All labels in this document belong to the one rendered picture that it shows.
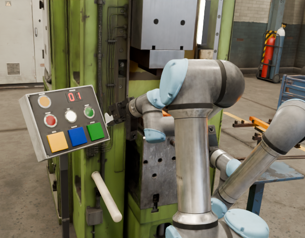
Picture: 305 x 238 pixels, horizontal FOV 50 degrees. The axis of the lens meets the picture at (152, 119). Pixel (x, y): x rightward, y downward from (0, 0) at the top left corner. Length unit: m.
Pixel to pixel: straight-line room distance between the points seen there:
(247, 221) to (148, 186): 1.05
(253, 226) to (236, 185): 0.31
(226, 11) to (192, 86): 1.31
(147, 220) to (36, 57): 5.30
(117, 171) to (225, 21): 1.10
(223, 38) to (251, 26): 7.79
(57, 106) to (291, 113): 0.93
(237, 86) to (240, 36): 8.81
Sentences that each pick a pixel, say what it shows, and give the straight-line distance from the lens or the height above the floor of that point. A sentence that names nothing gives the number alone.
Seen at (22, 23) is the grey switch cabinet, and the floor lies 1.23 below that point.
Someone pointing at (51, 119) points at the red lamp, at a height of 1.09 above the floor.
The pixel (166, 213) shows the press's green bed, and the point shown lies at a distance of 2.04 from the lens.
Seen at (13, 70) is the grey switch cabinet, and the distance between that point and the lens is 6.86.
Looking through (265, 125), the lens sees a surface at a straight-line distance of 2.00.
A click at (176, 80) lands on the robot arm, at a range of 0.79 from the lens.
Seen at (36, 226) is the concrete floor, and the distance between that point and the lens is 2.68.
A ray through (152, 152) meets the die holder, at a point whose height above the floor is 0.82.
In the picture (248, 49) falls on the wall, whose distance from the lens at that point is 9.91.
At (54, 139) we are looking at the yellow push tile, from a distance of 1.42.
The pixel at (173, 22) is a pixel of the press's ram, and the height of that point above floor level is 1.50.
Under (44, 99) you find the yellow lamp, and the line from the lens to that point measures 1.46.
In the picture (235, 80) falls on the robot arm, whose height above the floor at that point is 1.39.
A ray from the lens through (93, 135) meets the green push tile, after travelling 1.52.
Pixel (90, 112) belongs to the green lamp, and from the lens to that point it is 1.55.
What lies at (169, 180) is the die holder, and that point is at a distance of 1.92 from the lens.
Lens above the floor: 1.54
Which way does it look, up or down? 18 degrees down
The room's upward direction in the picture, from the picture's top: 3 degrees clockwise
